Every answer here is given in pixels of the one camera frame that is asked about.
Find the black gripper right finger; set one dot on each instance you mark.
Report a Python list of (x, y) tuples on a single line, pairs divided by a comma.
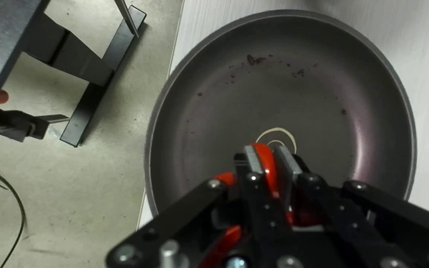
[(303, 194)]

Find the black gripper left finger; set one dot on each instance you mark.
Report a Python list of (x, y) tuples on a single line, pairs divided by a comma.
[(257, 198)]

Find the orange ceramic mug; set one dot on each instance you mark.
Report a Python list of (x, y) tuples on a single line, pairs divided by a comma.
[(238, 247)]

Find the dark nonstick frying pan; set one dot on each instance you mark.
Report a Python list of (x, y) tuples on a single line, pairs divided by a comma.
[(296, 77)]

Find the black clamp tool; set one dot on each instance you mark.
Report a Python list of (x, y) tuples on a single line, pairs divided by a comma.
[(19, 125)]

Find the black metal stand base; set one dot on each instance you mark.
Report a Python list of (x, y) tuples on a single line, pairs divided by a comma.
[(28, 28)]

